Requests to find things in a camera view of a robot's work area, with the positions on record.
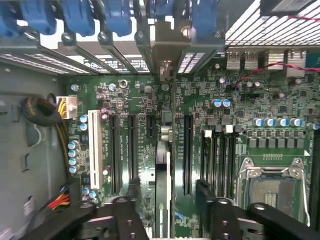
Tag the white expansion slot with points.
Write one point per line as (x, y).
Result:
(95, 150)

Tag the CPU socket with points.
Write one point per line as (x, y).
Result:
(272, 195)

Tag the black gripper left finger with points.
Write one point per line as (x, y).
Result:
(122, 220)

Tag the teal port block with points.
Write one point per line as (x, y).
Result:
(313, 58)

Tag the open black PC case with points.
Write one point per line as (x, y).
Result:
(262, 32)

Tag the blue expansion slot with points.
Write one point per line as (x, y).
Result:
(178, 216)

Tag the thin metal locking lever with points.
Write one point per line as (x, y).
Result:
(305, 195)

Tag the blue slot retainer clip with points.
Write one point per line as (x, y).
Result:
(205, 17)
(7, 17)
(163, 7)
(118, 17)
(40, 17)
(80, 17)

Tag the silver port block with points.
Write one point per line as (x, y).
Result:
(241, 60)
(296, 62)
(276, 59)

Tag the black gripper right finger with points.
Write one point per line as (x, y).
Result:
(225, 220)

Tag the perforated metal slot cover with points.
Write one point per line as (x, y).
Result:
(37, 62)
(192, 62)

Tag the green motherboard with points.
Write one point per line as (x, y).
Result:
(140, 92)

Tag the grey power supply unit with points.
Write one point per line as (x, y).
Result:
(15, 162)

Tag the white power connector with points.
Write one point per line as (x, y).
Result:
(67, 107)

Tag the black RAM slot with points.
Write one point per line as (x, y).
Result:
(218, 160)
(235, 150)
(227, 160)

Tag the short black expansion slot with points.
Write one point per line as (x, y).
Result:
(150, 126)

